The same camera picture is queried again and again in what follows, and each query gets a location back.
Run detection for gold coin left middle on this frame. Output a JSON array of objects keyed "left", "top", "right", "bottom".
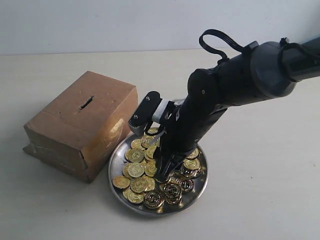
[{"left": 127, "top": 163, "right": 145, "bottom": 178}]

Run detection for gold coin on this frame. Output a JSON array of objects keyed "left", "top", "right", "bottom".
[
  {"left": 183, "top": 158, "right": 201, "bottom": 170},
  {"left": 112, "top": 175, "right": 131, "bottom": 189},
  {"left": 163, "top": 183, "right": 182, "bottom": 200},
  {"left": 143, "top": 189, "right": 165, "bottom": 209},
  {"left": 127, "top": 163, "right": 145, "bottom": 178}
]

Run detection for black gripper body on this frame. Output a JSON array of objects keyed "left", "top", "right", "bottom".
[{"left": 156, "top": 96, "right": 228, "bottom": 160}]

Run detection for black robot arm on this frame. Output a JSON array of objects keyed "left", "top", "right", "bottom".
[{"left": 155, "top": 37, "right": 320, "bottom": 183}]

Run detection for gold coin right side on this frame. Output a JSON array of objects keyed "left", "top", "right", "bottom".
[{"left": 183, "top": 158, "right": 201, "bottom": 170}]

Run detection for black looped cable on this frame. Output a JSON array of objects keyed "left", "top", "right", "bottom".
[{"left": 198, "top": 28, "right": 245, "bottom": 61}]

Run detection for cardboard box with slot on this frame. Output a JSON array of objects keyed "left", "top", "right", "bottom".
[{"left": 23, "top": 71, "right": 138, "bottom": 183}]

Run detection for gold coin bottom front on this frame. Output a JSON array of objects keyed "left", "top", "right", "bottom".
[{"left": 143, "top": 189, "right": 165, "bottom": 209}]

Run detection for round silver metal plate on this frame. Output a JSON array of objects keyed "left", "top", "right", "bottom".
[{"left": 108, "top": 133, "right": 208, "bottom": 217}]

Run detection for gold coin far left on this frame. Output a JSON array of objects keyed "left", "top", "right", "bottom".
[{"left": 112, "top": 175, "right": 131, "bottom": 189}]

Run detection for gold coin lower right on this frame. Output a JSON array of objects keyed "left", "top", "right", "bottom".
[{"left": 163, "top": 183, "right": 182, "bottom": 200}]

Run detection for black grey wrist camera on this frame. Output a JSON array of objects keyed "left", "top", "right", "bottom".
[{"left": 128, "top": 91, "right": 162, "bottom": 136}]

